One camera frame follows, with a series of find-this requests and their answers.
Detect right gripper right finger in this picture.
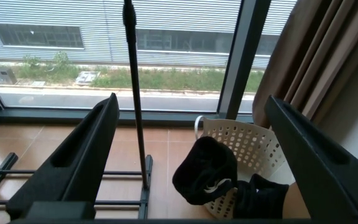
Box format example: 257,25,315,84
264,95,358,220

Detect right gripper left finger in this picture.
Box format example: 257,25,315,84
6,92,120,220

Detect black shorts with white cord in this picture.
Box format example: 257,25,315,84
172,136,239,206

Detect white laundry basket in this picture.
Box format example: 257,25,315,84
193,115,296,220

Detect black clothes rack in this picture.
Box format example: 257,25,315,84
0,0,154,220

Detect brown curtain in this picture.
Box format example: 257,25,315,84
252,0,358,129

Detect window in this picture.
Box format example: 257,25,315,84
0,0,298,133

